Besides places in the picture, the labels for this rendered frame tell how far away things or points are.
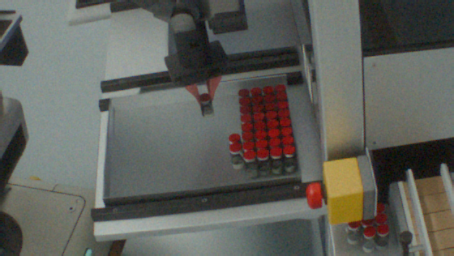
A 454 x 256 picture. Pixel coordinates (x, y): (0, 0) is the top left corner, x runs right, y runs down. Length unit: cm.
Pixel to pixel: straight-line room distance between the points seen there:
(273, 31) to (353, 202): 61
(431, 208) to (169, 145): 51
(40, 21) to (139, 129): 208
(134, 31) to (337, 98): 73
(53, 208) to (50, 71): 106
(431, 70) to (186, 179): 51
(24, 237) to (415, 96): 137
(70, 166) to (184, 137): 134
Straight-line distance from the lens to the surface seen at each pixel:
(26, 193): 235
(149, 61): 166
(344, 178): 117
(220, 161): 142
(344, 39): 107
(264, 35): 167
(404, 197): 127
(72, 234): 219
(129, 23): 179
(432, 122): 121
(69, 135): 289
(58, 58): 327
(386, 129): 120
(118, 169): 145
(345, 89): 113
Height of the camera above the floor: 190
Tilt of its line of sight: 43 degrees down
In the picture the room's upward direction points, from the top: 11 degrees counter-clockwise
